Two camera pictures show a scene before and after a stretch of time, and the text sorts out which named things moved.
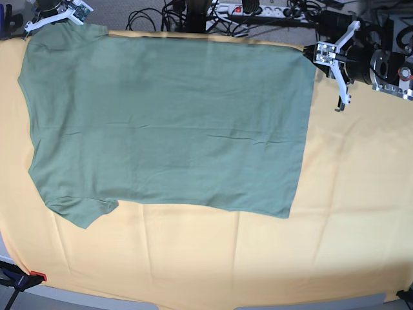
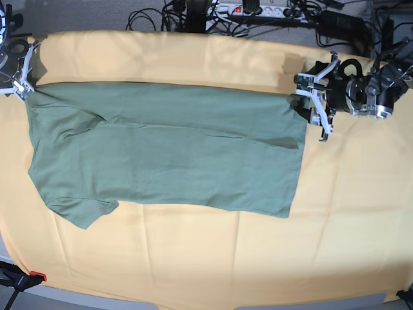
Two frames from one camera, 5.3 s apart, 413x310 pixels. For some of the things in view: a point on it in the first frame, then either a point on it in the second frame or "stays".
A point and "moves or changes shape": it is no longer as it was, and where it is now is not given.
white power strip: [265, 10] stays
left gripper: [75, 10] -> [20, 86]
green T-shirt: [209, 121] moves or changes shape
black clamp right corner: [406, 296] stays
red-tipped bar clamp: [14, 277] stays
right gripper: [325, 56] -> [329, 90]
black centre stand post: [196, 16] stays
